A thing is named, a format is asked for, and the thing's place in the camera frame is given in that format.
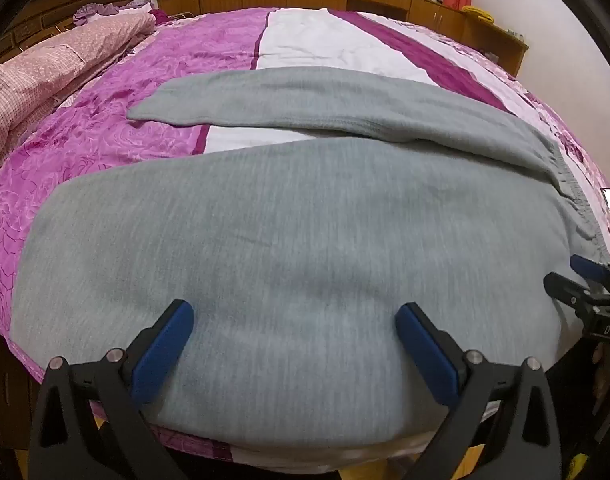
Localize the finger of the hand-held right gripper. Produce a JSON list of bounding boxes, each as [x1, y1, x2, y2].
[[543, 271, 602, 318], [570, 254, 610, 292]]

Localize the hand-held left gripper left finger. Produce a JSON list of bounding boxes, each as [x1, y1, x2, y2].
[[29, 299, 194, 480]]

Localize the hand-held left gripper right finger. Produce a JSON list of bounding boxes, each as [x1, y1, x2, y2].
[[395, 302, 563, 480]]

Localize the grey pants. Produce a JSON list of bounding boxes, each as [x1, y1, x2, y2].
[[9, 66, 610, 453]]

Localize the person's right hand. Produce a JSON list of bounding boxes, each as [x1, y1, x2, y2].
[[591, 345, 608, 402]]

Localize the dark wooden nightstand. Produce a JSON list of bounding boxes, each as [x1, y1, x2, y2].
[[0, 325, 42, 452]]

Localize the purple and white bedspread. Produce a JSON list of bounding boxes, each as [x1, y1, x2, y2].
[[0, 6, 610, 466]]

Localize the pink checked quilt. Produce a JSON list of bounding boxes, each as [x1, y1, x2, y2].
[[0, 10, 158, 181]]

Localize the purple ruffled pillow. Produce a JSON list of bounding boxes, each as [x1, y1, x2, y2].
[[74, 1, 170, 26]]

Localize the dark wooden headboard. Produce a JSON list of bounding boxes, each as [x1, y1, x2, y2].
[[0, 0, 136, 68]]

